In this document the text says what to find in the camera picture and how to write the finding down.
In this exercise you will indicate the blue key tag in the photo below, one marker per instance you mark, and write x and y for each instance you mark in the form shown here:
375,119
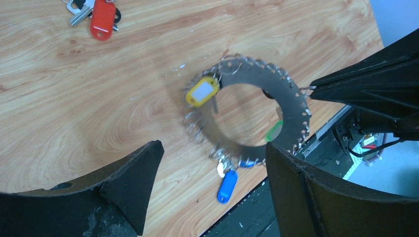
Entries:
246,163
227,187

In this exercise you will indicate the yellow key tag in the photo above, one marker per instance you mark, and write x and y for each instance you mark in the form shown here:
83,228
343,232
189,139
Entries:
202,91

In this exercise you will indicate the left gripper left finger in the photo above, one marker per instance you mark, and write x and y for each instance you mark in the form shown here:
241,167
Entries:
109,202

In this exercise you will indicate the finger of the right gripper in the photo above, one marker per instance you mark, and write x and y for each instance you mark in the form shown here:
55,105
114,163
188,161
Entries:
385,83

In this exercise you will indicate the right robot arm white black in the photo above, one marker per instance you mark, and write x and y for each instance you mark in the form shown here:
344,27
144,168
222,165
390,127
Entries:
369,122

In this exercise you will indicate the red tag key bunch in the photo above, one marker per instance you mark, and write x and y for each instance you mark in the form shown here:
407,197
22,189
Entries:
103,15

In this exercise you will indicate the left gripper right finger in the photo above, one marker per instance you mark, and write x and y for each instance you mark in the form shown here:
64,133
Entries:
339,208

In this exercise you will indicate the grey disc keyring with rings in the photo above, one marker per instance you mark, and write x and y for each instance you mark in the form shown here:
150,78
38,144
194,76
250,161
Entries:
253,96

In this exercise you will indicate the green key tag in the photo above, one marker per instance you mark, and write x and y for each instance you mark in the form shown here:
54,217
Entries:
274,131

